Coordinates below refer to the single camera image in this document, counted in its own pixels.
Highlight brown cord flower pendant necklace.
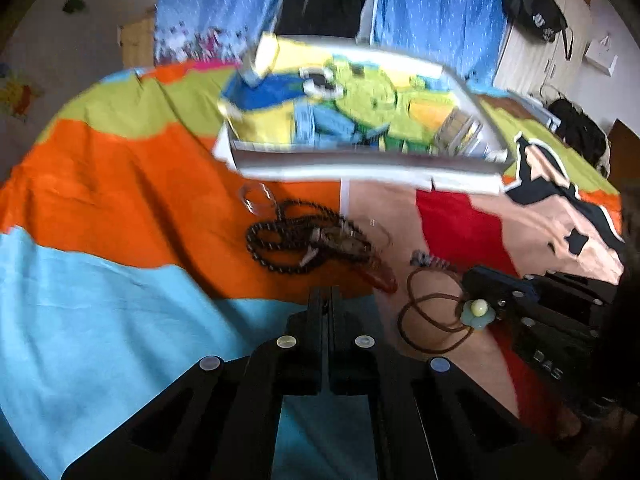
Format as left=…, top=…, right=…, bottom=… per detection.
left=397, top=267, right=499, bottom=357

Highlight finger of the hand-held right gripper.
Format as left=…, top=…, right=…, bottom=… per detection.
left=461, top=265, right=532, bottom=322

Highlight brown wooden board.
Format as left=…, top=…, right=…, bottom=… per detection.
left=606, top=119, right=640, bottom=188

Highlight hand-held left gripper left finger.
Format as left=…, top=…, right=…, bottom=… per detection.
left=60, top=285, right=329, bottom=480

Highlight black bag with strap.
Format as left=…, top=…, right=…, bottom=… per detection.
left=546, top=98, right=612, bottom=173

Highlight white wall box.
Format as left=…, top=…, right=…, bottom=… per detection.
left=584, top=33, right=619, bottom=77

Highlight black bead necklace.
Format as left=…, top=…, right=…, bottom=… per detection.
left=245, top=199, right=376, bottom=276

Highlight white tray box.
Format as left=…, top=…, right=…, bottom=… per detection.
left=212, top=34, right=517, bottom=196

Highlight blue dotted curtain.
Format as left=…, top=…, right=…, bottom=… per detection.
left=372, top=0, right=517, bottom=87
left=152, top=0, right=299, bottom=67

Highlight green cartoon painted paper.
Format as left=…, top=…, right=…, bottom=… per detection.
left=220, top=39, right=487, bottom=158

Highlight yellow cartoon wall sticker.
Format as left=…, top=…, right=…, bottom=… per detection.
left=0, top=62, right=44, bottom=122

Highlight light wooden wardrobe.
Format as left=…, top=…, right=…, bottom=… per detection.
left=492, top=0, right=598, bottom=107

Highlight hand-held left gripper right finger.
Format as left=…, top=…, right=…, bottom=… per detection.
left=328, top=285, right=566, bottom=480

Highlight red pendant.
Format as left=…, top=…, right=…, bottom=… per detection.
left=350, top=255, right=399, bottom=294

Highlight black hanging bag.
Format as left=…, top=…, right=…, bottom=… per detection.
left=501, top=0, right=577, bottom=59

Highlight colourful printed bedsheet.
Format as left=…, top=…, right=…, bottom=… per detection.
left=0, top=59, right=628, bottom=480

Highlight small dark beaded charm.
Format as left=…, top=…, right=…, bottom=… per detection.
left=409, top=249, right=449, bottom=272

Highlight small wooden cabinet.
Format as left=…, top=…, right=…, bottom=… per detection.
left=119, top=7, right=159, bottom=69

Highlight clear bangle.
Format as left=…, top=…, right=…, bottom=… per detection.
left=237, top=183, right=277, bottom=214

